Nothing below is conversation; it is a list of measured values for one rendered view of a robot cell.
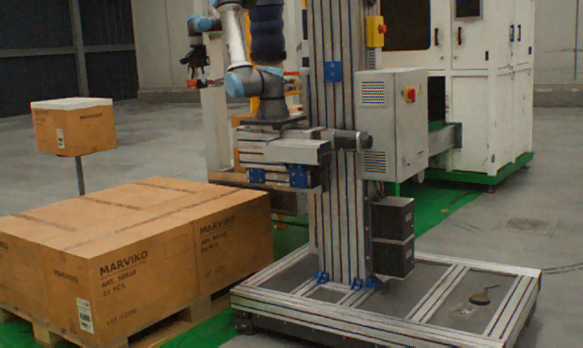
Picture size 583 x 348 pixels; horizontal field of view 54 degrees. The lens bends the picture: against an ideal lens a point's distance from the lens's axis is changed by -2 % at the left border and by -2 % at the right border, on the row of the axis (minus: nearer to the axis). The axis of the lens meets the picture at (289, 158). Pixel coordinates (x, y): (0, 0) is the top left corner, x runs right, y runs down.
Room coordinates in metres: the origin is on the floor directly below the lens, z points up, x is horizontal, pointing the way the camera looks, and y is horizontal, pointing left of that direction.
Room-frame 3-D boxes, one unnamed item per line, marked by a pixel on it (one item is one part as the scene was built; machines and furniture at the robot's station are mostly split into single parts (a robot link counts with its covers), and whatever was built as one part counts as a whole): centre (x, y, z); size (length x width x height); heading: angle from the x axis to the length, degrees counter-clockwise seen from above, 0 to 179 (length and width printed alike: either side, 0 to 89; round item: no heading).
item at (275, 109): (2.63, 0.06, 1.09); 0.15 x 0.15 x 0.10
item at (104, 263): (3.04, 0.88, 0.34); 1.20 x 1.00 x 0.40; 142
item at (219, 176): (3.38, 0.24, 0.58); 0.70 x 0.03 x 0.06; 52
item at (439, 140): (4.10, -0.74, 0.50); 2.31 x 0.05 x 0.19; 142
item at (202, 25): (3.02, 0.39, 1.49); 0.11 x 0.11 x 0.08; 27
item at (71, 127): (4.66, 1.74, 0.82); 0.60 x 0.40 x 0.40; 47
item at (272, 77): (2.63, 0.07, 1.20); 0.13 x 0.12 x 0.14; 117
